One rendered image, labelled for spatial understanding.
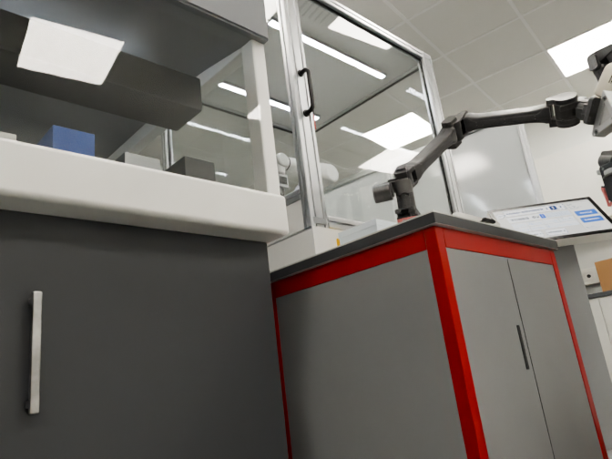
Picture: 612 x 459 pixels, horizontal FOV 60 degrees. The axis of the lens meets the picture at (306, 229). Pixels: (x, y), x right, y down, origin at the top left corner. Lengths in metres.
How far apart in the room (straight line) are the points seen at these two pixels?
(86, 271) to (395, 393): 0.67
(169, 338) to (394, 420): 0.50
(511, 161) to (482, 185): 0.24
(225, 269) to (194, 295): 0.11
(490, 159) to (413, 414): 2.84
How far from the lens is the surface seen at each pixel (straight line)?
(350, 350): 1.27
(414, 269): 1.16
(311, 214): 1.75
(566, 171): 5.39
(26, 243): 1.06
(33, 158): 1.04
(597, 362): 2.78
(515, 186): 3.73
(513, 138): 3.82
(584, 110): 2.00
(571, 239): 2.73
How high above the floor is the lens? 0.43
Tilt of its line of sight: 17 degrees up
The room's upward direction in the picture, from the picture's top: 7 degrees counter-clockwise
